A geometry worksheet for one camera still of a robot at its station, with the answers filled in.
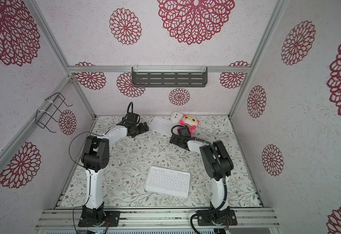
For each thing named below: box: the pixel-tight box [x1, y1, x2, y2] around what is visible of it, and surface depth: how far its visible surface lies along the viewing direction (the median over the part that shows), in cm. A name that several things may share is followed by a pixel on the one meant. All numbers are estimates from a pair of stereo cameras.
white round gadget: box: [170, 111, 184, 125], surface depth 119 cm
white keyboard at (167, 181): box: [144, 165, 191, 198], surface depth 85 cm
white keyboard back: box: [148, 116, 179, 137], surface depth 116 cm
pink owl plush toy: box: [179, 114, 200, 136], surface depth 111 cm
